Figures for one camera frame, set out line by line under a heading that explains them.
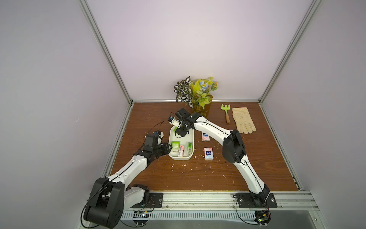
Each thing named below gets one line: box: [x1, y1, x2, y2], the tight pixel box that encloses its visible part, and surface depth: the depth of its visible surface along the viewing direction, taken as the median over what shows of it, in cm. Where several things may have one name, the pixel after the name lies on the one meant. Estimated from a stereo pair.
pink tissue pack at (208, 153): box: [203, 147, 214, 161], surface depth 89 cm
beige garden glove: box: [231, 106, 257, 135], surface depth 109 cm
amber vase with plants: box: [173, 75, 218, 117], surface depth 97 cm
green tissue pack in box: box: [170, 140, 181, 155], surface depth 92 cm
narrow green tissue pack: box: [187, 142, 193, 156], surface depth 89 cm
